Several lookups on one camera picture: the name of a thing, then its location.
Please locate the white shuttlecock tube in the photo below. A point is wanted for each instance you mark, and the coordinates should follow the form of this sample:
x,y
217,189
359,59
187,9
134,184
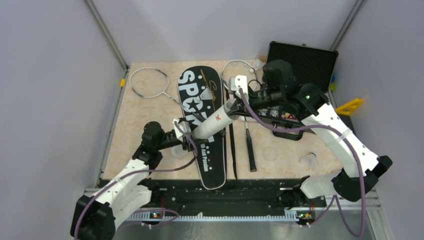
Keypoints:
x,y
219,120

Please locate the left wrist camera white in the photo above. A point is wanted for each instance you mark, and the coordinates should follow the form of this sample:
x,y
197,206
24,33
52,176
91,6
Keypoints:
x,y
181,128

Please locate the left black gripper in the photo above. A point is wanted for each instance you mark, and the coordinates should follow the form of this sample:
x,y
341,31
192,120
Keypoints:
x,y
192,143

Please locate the black poker chip case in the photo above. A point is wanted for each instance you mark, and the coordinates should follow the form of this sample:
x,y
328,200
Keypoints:
x,y
309,65

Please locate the shuttlecock at racket top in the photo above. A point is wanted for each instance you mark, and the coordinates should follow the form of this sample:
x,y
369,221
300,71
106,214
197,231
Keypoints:
x,y
256,65

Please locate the right white badminton racket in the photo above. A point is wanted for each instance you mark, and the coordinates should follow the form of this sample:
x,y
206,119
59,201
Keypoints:
x,y
249,142

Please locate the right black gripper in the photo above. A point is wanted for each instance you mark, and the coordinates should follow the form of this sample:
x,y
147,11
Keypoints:
x,y
234,110

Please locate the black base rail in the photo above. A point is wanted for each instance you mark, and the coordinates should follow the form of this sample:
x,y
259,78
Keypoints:
x,y
239,200

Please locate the yellow block at corner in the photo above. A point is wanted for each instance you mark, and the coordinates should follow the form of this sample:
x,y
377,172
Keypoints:
x,y
332,87

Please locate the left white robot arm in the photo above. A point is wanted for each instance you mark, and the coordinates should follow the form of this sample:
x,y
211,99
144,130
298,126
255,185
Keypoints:
x,y
99,216

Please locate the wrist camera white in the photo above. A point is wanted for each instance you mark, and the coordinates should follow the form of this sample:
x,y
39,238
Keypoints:
x,y
239,82
181,128

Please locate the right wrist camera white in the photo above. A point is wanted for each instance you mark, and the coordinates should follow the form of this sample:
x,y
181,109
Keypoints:
x,y
239,82

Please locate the black racket bag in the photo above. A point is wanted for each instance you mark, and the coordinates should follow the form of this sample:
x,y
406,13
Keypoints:
x,y
200,91

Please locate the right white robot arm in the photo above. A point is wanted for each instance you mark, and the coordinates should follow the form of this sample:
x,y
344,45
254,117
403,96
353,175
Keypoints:
x,y
361,167

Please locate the translucent tube cap left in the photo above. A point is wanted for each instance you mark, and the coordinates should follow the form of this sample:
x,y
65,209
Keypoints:
x,y
178,152

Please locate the white badminton racket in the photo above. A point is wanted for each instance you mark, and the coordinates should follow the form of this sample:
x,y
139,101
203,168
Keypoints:
x,y
151,82
249,142

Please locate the left white badminton racket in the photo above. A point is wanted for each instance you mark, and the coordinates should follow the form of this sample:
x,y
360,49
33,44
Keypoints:
x,y
151,82

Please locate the yellow plastic triangle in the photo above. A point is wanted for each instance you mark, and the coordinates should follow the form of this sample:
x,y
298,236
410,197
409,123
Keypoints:
x,y
350,107

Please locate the shuttlecock on bag top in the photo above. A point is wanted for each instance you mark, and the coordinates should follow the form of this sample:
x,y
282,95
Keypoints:
x,y
206,95

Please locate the translucent tube cap right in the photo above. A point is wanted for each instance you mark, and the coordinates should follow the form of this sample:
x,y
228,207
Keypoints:
x,y
310,160

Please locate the yellow clip on rail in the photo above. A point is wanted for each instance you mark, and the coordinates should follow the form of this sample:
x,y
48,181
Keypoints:
x,y
122,82

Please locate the translucent tube cap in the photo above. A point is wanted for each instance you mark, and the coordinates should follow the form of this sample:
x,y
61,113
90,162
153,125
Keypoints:
x,y
178,152
310,160

